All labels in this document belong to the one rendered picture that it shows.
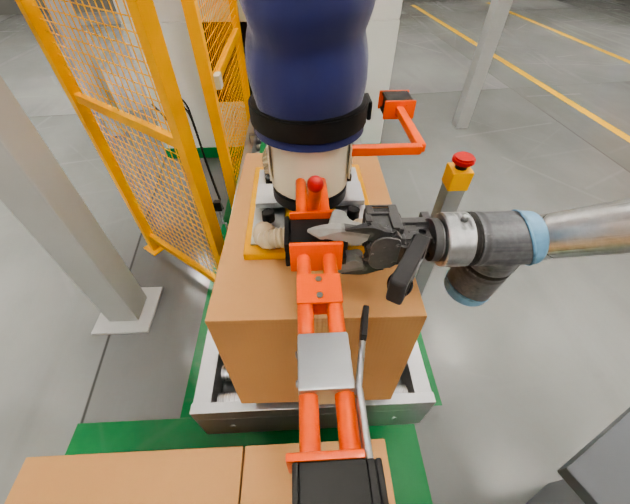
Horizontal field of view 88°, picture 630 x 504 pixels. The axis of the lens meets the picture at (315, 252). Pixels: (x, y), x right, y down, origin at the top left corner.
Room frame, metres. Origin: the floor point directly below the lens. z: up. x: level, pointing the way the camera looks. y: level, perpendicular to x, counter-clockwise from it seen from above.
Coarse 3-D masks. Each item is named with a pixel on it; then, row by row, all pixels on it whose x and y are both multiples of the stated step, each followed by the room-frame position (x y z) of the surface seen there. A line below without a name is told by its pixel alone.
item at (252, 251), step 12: (264, 180) 0.71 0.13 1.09; (252, 192) 0.66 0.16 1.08; (252, 204) 0.61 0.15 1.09; (252, 216) 0.57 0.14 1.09; (264, 216) 0.54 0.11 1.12; (276, 216) 0.56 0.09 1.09; (252, 228) 0.52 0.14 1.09; (252, 240) 0.48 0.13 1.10; (252, 252) 0.45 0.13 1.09; (264, 252) 0.45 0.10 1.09; (276, 252) 0.45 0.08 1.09
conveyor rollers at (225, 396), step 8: (256, 144) 1.87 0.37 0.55; (256, 152) 1.77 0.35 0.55; (224, 368) 0.44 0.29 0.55; (224, 376) 0.41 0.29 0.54; (400, 384) 0.39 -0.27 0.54; (224, 392) 0.36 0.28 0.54; (232, 392) 0.36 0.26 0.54; (400, 392) 0.36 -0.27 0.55; (224, 400) 0.34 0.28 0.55; (232, 400) 0.34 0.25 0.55
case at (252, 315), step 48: (240, 192) 0.69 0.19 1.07; (384, 192) 0.69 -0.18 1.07; (240, 240) 0.51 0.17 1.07; (240, 288) 0.37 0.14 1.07; (288, 288) 0.37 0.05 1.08; (384, 288) 0.37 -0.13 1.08; (240, 336) 0.30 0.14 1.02; (288, 336) 0.30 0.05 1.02; (384, 336) 0.30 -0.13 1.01; (240, 384) 0.29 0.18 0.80; (288, 384) 0.29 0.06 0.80; (384, 384) 0.30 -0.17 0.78
